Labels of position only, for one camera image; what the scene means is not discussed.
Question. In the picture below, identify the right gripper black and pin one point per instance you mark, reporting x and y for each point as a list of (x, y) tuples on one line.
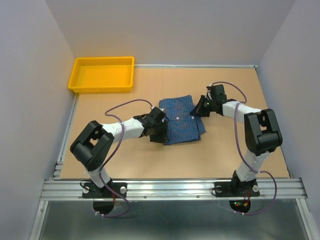
[(198, 110)]

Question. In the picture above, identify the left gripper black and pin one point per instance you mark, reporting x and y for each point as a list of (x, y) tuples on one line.
[(163, 136)]

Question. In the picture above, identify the blue plaid long sleeve shirt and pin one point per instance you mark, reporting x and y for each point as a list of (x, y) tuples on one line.
[(182, 127)]

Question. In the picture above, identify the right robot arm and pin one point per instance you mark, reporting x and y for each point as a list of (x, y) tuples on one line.
[(261, 132)]

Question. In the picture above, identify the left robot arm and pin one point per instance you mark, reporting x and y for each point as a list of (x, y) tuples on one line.
[(92, 145)]

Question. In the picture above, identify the yellow plastic bin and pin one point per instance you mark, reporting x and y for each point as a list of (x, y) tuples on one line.
[(102, 75)]

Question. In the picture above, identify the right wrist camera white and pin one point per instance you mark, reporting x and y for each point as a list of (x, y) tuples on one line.
[(208, 93)]

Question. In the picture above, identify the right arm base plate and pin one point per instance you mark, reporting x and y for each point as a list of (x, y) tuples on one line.
[(227, 189)]

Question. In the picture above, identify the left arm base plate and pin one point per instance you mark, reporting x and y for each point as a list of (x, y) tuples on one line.
[(91, 191)]

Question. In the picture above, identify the aluminium mounting rail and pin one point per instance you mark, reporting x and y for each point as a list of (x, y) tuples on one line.
[(57, 189)]

